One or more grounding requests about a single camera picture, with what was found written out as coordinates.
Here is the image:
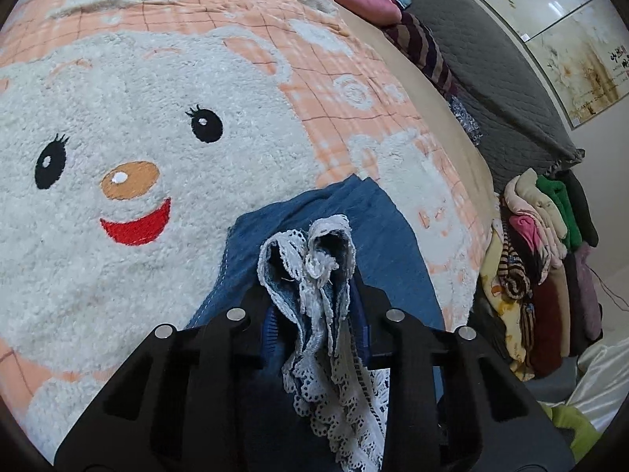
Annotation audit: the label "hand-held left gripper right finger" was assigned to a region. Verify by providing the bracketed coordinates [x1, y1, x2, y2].
[348, 270, 577, 472]

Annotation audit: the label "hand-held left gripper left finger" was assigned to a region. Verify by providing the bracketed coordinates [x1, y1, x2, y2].
[54, 285, 277, 472]

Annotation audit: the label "blue pants with lace trim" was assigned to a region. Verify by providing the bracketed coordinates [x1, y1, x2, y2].
[184, 174, 447, 472]

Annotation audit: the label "yellow-green cloth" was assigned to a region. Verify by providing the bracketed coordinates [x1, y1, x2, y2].
[541, 400, 603, 464]

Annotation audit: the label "pile of colourful clothes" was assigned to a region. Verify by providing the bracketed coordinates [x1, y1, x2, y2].
[478, 167, 606, 383]

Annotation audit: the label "white satin cloth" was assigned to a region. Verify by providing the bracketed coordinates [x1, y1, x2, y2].
[555, 338, 629, 434]

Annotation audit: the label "floral patterned cloth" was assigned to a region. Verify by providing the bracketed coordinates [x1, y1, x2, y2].
[448, 92, 486, 147]

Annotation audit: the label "peach printed fleece blanket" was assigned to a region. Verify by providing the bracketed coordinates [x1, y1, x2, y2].
[0, 0, 493, 453]

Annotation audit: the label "grey quilted mattress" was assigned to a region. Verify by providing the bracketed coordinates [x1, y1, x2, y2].
[371, 0, 587, 198]

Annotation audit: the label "striped dark cloth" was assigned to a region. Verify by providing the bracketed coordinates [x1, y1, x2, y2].
[382, 11, 461, 102]

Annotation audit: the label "floral wall mural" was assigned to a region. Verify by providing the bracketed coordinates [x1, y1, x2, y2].
[432, 0, 629, 132]

